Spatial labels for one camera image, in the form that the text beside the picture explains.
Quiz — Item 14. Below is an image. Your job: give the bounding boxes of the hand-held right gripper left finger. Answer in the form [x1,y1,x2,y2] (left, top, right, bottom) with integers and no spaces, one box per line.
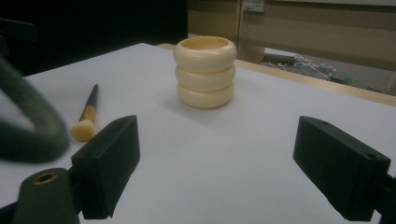
[71,115,141,220]

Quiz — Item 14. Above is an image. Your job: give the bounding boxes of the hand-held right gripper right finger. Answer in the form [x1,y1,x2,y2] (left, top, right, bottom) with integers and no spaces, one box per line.
[292,115,392,222]

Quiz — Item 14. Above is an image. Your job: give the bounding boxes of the makeup brush with black handle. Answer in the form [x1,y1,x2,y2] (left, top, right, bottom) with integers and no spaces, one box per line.
[69,83,100,143]

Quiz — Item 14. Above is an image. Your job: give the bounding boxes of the cream ribbed holder cup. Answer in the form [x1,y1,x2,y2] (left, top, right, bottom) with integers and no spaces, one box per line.
[173,35,238,110]

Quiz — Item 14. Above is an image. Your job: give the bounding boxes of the thick dark cable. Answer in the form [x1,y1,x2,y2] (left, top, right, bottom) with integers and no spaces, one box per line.
[0,55,70,164]

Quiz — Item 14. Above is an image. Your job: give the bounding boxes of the bundle of white cables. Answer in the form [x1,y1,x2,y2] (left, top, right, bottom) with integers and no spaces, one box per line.
[264,53,359,85]

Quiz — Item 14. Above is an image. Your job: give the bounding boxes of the wall power socket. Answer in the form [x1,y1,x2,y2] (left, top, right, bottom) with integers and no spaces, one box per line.
[242,0,265,13]

